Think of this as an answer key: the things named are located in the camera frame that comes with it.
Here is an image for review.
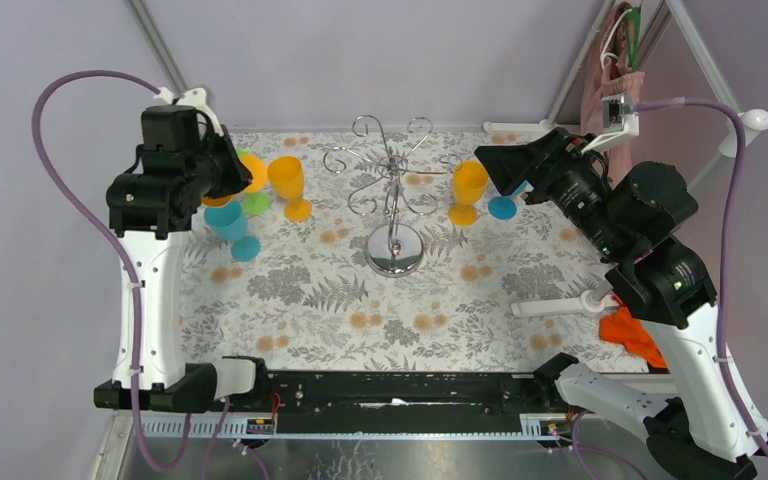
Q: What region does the green wine glass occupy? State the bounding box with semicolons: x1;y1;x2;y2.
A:
237;150;270;216

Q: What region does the orange wine glass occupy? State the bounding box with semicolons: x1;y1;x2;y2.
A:
201;150;268;207
267;156;313;223
448;161;489;227

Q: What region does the blue wine glass back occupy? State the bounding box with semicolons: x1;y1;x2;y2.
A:
487;181;533;221

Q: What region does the orange cloth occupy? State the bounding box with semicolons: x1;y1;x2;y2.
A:
599;295;667;369

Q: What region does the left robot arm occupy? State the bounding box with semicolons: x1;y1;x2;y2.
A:
93;104;271;414

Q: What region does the orange wine glass back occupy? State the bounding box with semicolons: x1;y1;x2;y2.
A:
267;156;313;223

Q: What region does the floral tablecloth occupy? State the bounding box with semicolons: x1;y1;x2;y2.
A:
178;132;647;373

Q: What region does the chrome wine glass rack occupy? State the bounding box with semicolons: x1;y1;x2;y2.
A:
321;114;441;278

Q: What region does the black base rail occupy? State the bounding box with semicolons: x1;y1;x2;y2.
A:
230;370;577;435

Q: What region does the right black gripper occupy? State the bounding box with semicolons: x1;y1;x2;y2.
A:
473;125;630;258

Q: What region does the white pipe frame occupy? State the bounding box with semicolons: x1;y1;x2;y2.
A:
483;0;768;197

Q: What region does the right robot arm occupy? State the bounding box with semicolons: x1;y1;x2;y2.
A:
475;128;768;479

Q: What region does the blue wine glass front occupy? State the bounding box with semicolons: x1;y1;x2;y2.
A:
204;201;261;262

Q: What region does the orange wine glass front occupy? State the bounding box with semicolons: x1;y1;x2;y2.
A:
201;150;268;207

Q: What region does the blue wine glass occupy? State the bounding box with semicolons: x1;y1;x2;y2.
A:
204;201;261;262
487;181;533;221

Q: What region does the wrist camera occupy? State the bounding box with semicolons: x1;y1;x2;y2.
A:
153;87;221;132
582;93;640;153

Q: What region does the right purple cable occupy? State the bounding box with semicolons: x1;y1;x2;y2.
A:
569;97;768;480

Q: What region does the pink hanging cloth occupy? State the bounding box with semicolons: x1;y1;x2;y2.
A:
579;1;647;193

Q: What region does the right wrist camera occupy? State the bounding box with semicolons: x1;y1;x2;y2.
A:
582;93;640;153

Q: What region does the white pipe on table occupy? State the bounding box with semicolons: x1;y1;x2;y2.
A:
511;280;619;318

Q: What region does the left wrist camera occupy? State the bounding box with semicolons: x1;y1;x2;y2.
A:
153;87;221;132

